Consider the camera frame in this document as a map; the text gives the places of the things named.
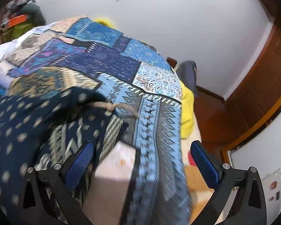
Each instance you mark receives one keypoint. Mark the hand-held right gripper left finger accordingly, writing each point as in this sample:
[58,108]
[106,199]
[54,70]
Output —
[80,166]

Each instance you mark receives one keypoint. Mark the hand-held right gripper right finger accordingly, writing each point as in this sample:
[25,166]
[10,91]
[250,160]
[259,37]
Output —
[206,166]

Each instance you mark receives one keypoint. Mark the navy patterned zip hoodie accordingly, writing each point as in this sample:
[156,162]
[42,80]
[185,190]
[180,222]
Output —
[25,133]

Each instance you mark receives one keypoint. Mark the pile of mixed clothes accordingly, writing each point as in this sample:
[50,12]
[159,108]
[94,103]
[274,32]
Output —
[16,4]

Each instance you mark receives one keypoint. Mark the white heart-sticker sliding door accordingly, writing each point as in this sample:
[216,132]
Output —
[271,168]

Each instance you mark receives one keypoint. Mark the wooden wardrobe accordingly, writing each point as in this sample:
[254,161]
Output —
[255,86]

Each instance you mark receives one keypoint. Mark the blue patchwork blanket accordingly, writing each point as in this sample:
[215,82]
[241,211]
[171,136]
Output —
[121,75]

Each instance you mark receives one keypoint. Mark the orange box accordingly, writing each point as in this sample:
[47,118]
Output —
[17,21]

